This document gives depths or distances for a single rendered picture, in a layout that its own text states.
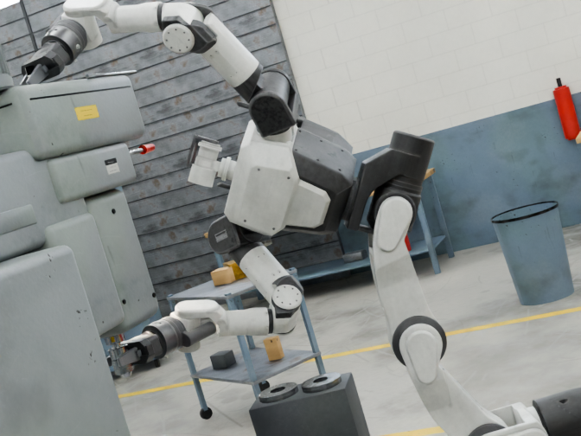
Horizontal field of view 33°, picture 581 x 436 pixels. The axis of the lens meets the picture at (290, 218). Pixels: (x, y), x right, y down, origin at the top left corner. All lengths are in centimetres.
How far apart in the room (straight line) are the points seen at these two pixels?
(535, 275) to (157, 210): 512
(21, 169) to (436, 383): 121
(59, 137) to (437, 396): 119
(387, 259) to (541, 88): 705
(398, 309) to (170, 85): 810
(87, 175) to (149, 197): 859
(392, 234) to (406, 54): 723
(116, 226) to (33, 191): 30
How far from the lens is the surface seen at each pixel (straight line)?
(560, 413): 273
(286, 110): 241
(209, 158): 255
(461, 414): 268
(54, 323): 181
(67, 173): 214
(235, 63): 239
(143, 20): 241
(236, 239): 262
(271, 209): 251
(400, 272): 257
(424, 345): 257
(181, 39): 236
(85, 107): 225
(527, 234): 680
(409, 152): 255
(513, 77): 953
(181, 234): 1070
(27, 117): 208
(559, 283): 693
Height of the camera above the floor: 165
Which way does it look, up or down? 5 degrees down
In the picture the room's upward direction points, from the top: 16 degrees counter-clockwise
